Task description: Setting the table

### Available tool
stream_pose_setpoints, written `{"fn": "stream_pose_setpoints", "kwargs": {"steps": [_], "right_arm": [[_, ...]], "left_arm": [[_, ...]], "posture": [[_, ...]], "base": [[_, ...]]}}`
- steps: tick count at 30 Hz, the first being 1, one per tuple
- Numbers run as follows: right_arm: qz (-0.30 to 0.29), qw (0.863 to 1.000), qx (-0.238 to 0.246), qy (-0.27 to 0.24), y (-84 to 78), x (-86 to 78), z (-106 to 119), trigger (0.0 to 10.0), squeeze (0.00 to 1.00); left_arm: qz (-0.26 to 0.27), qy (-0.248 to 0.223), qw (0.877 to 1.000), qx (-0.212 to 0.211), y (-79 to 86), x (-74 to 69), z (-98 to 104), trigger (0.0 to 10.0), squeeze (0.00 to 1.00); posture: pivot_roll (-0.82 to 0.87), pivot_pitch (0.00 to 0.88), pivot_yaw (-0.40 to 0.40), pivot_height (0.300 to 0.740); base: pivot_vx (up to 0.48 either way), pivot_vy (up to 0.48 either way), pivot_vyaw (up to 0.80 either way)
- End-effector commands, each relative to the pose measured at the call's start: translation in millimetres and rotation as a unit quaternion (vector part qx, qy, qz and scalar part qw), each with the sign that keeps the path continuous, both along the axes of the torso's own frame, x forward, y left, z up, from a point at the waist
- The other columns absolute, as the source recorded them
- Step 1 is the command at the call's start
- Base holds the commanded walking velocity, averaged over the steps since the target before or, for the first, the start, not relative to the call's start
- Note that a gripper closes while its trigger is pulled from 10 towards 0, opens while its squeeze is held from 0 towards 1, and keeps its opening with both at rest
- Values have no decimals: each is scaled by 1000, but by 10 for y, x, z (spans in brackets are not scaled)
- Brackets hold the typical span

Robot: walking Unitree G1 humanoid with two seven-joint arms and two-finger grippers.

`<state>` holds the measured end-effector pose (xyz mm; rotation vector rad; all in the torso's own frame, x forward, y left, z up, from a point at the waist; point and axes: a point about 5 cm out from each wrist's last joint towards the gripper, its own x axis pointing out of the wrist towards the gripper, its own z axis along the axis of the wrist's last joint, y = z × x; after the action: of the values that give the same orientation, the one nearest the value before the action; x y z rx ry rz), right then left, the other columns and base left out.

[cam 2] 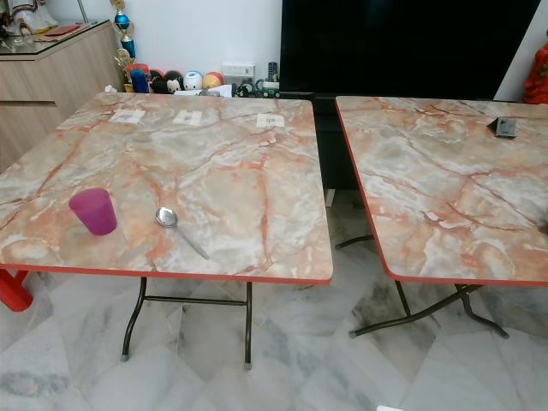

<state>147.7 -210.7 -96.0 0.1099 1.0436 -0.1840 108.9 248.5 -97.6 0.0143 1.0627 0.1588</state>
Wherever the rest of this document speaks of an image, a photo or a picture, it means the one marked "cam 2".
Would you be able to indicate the small black flat device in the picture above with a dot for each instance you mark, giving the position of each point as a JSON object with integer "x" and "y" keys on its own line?
{"x": 503, "y": 128}

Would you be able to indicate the white ceramic figurine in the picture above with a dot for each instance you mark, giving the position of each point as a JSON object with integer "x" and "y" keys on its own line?
{"x": 27, "y": 15}

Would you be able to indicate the silver metal spoon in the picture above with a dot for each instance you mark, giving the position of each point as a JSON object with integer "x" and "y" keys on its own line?
{"x": 166, "y": 217}

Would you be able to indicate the black toy figure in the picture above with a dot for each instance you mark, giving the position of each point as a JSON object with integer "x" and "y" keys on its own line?
{"x": 166, "y": 83}

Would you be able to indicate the light wood cabinet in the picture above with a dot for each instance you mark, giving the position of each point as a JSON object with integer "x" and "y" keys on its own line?
{"x": 51, "y": 86}

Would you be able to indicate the flat red packet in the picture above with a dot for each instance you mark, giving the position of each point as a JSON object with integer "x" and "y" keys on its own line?
{"x": 62, "y": 30}

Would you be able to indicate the blue and gold trophy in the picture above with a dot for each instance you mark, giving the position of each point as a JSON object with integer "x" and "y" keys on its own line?
{"x": 122, "y": 20}

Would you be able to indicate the red plastic stool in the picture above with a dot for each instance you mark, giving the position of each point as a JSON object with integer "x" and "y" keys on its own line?
{"x": 13, "y": 291}

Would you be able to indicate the small gold trophy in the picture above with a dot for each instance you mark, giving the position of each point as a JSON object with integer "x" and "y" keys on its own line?
{"x": 124, "y": 67}

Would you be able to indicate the marble pattern folding table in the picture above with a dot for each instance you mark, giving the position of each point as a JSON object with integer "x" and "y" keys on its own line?
{"x": 445, "y": 188}
{"x": 205, "y": 171}

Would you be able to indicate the large black television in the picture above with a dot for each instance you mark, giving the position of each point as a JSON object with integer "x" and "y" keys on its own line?
{"x": 394, "y": 47}

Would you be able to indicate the orange round toy figure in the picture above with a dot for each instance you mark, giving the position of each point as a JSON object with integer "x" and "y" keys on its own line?
{"x": 212, "y": 80}

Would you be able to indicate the purple plastic cup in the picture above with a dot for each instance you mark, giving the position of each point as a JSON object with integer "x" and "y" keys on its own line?
{"x": 94, "y": 214}

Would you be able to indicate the red and blue toy figure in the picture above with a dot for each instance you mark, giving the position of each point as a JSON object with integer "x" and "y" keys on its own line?
{"x": 139, "y": 80}

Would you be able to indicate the white wall socket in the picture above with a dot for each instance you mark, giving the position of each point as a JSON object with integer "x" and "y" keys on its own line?
{"x": 238, "y": 70}

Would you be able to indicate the white round toy figure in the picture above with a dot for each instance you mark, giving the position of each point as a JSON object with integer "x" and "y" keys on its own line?
{"x": 193, "y": 80}

